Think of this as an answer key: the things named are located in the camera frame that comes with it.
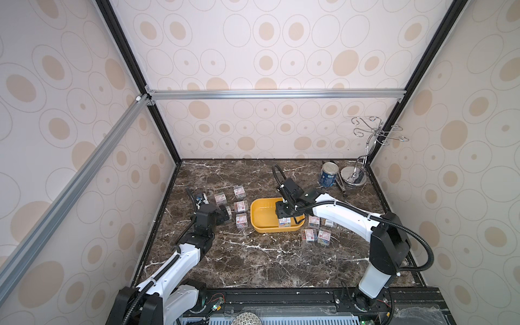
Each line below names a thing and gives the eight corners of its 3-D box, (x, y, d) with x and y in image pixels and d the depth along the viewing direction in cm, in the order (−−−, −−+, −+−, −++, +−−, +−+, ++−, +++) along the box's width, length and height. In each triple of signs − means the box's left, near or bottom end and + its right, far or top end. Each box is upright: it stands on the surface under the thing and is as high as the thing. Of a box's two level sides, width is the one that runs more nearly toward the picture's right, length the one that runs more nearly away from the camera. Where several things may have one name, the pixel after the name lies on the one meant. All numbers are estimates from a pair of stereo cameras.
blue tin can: (320, 187, 109) (324, 174, 101) (317, 174, 115) (321, 162, 107) (335, 187, 109) (340, 174, 101) (331, 174, 115) (336, 162, 107)
